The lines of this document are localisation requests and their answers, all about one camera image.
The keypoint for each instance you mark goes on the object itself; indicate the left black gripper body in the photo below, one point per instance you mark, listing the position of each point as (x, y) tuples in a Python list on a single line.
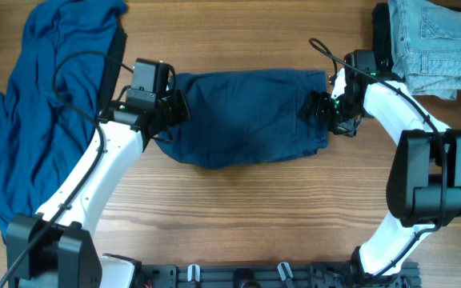
[(174, 106)]

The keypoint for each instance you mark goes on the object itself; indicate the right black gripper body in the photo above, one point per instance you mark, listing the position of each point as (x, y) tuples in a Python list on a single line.
[(335, 110)]

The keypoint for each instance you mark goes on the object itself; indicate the dark blue shorts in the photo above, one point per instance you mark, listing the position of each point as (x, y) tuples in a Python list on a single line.
[(247, 117)]

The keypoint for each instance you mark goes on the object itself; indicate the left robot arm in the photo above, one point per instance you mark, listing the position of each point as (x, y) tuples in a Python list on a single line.
[(55, 247)]

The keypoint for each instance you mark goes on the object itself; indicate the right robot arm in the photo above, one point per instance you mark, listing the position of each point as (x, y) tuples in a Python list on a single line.
[(423, 191)]

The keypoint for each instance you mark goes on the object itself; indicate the black garment under shirt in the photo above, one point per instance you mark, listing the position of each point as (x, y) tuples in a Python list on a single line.
[(112, 69)]

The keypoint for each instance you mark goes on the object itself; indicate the black folded garment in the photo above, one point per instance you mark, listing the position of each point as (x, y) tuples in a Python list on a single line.
[(381, 44)]

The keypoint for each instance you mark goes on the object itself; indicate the light blue folded jeans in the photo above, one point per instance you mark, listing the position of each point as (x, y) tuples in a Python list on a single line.
[(426, 47)]

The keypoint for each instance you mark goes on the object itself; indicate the bright blue shirt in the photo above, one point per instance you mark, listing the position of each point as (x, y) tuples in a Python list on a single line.
[(51, 99)]

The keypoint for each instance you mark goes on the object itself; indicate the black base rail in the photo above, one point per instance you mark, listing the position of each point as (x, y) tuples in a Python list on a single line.
[(315, 275)]

